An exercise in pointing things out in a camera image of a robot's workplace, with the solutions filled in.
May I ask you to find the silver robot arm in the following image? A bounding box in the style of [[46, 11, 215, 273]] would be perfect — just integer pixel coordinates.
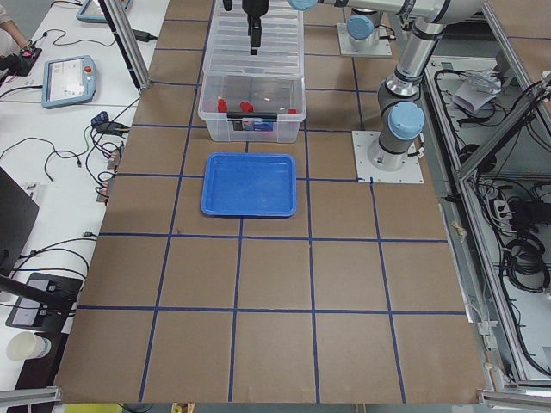
[[329, 0, 482, 171], [346, 9, 393, 48]]

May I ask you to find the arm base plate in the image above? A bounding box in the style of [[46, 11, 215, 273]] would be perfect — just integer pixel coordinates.
[[352, 131, 424, 184], [337, 23, 393, 59]]

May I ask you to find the blue teach pendant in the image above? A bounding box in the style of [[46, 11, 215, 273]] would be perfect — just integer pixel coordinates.
[[76, 0, 133, 23], [41, 55, 96, 109]]

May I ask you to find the black power adapter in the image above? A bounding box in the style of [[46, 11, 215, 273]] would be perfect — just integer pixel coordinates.
[[133, 29, 158, 42]]

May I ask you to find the aluminium frame post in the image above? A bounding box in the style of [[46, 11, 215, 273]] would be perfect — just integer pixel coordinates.
[[99, 0, 151, 90]]

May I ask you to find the black monitor stand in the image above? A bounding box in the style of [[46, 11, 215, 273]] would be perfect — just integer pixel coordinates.
[[1, 272, 83, 332]]

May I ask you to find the clear plastic box lid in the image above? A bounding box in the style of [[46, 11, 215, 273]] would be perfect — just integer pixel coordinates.
[[203, 1, 304, 80]]

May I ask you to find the black box latch handle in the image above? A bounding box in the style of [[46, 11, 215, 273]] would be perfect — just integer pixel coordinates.
[[226, 112, 278, 121]]

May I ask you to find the blue plastic tray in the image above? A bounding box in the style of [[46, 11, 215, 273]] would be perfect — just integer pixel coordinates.
[[201, 152, 297, 218]]

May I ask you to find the white paper cup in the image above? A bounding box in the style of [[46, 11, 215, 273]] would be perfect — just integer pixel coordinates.
[[6, 331, 52, 361]]

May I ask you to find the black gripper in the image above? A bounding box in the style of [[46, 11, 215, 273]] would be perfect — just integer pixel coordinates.
[[242, 0, 269, 55]]

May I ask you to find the clear plastic storage box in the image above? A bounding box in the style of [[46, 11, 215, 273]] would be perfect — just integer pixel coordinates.
[[198, 75, 306, 144]]

